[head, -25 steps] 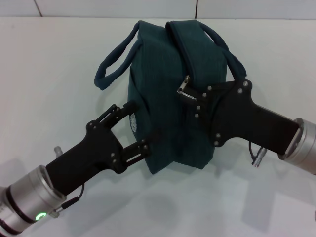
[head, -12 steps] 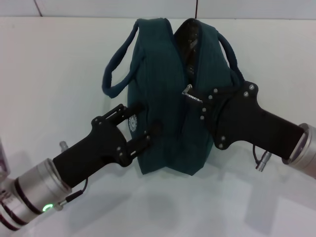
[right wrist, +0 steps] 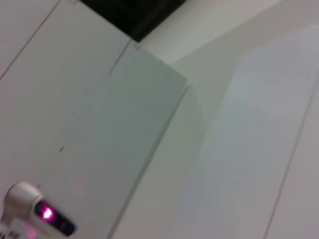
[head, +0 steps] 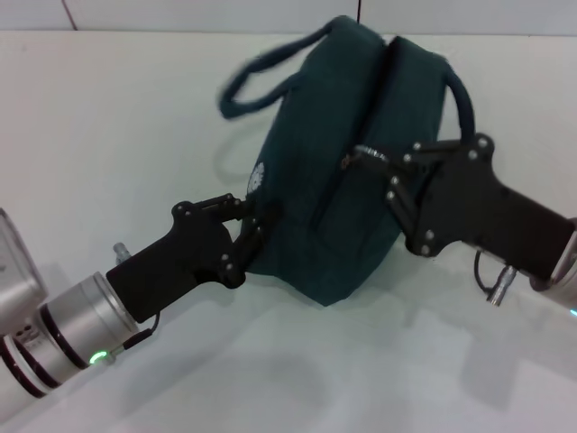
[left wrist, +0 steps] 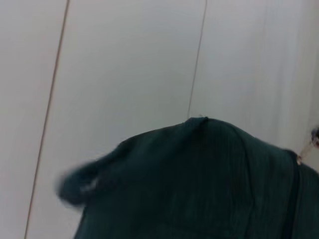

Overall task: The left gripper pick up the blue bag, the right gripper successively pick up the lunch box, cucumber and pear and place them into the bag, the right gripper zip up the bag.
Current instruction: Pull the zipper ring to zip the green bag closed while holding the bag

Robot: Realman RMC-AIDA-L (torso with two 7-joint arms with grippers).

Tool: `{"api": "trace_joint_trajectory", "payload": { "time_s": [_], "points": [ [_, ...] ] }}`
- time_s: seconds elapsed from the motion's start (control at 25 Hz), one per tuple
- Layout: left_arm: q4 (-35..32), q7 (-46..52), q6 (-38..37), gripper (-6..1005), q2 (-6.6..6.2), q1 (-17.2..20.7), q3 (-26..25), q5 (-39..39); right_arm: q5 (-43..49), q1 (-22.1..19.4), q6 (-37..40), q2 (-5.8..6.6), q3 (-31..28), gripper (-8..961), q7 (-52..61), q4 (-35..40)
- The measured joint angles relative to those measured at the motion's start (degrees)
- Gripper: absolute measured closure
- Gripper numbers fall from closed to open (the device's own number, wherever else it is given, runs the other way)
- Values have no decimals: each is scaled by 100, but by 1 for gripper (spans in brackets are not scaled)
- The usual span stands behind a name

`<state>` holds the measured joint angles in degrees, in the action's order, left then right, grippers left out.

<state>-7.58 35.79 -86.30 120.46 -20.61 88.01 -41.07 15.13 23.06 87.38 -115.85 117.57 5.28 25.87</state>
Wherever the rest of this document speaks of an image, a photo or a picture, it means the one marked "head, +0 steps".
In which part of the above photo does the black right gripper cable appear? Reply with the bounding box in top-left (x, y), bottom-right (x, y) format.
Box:
top-left (472, 250), bottom-right (519, 309)

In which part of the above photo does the silver zipper pull ring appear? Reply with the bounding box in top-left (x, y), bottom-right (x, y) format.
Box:
top-left (341, 143), bottom-right (391, 171)

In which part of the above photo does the silver flange fitting stub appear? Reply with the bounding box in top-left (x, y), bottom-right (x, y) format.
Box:
top-left (111, 242), bottom-right (133, 265)

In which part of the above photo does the dark teal lunch bag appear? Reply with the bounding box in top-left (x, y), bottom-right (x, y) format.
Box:
top-left (215, 15), bottom-right (477, 308)

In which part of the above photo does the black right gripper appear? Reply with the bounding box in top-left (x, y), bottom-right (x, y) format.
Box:
top-left (369, 133), bottom-right (577, 281)

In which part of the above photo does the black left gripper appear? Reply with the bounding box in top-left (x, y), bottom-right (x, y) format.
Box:
top-left (105, 193), bottom-right (283, 324)

